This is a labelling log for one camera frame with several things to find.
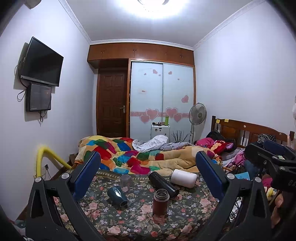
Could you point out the yellow foam tube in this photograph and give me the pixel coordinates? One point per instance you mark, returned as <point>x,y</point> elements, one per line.
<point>47,154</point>

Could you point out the white cylindrical bottle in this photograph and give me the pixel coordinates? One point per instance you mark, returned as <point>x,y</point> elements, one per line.
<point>183,178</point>

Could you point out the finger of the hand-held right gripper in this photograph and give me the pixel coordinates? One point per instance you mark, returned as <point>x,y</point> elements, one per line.
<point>256,151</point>
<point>275,144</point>

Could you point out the ceiling lamp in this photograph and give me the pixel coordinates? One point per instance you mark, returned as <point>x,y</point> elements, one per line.
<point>152,1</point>

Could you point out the grey striped quilt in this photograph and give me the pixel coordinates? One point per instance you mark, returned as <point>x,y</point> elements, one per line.
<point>152,142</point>

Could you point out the dark blue cup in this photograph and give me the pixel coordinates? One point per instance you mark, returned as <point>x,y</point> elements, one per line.
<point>117,196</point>

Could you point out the black white patterned cloth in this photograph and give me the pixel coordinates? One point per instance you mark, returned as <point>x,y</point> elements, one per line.
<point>266,138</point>

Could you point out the clear glass cup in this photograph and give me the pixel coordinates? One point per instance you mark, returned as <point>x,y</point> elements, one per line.
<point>126,182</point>

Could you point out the wall socket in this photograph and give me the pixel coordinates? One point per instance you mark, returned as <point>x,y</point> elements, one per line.
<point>46,167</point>

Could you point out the pink garment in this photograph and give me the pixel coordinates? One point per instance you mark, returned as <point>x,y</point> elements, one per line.
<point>204,141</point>

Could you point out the small white cabinet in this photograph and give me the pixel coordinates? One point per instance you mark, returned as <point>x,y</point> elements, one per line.
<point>160,132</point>

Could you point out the standing fan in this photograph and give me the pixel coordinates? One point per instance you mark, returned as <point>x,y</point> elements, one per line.
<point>197,114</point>

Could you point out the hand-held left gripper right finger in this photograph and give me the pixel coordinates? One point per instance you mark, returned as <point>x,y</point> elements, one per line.
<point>210,177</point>

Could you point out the yellow toy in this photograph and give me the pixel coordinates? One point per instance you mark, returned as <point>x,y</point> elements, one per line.
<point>270,192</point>

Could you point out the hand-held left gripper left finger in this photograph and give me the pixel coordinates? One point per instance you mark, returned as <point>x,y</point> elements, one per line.
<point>86,177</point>

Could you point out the person's right hand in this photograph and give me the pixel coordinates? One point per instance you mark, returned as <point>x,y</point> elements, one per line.
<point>276,205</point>

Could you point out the dark dried twigs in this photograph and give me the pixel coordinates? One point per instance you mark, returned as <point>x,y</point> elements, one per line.
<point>179,136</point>

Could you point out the black bag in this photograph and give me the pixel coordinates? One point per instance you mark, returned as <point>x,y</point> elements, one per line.
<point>214,134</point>

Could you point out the wooden overhead cabinet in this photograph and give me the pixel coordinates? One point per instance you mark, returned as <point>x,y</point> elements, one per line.
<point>141,52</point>

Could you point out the wardrobe with heart stickers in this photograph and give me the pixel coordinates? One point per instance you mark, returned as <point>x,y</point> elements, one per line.
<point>159,92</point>

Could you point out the black thermos bottle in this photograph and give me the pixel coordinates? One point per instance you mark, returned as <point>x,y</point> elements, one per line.
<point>163,184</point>

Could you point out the small black monitor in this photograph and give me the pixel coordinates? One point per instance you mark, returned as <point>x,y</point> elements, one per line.
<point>38,97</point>

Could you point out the colourful patchwork blanket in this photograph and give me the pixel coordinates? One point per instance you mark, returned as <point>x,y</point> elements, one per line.
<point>129,157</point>

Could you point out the wooden bed headboard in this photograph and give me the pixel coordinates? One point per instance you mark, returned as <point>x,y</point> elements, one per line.
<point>240,128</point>

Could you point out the brown wooden door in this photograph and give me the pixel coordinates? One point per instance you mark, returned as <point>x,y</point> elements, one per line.
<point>112,104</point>

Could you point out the brown bottle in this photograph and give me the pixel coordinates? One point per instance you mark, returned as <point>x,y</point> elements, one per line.
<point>160,204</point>

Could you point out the floral bed sheet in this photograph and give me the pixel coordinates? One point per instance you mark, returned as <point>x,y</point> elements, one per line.
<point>138,222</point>

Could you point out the blue book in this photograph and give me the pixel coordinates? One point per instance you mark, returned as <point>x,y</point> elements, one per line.
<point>242,176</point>

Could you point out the green bottle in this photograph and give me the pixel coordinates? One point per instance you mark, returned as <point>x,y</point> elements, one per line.
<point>167,121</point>

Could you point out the black wall television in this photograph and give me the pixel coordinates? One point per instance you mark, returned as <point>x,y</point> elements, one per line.
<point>42,62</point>

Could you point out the pink purple cloth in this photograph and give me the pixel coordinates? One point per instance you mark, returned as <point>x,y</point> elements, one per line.
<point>237,158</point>

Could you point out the red plush toy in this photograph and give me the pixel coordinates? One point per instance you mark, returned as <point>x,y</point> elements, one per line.
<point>220,144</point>

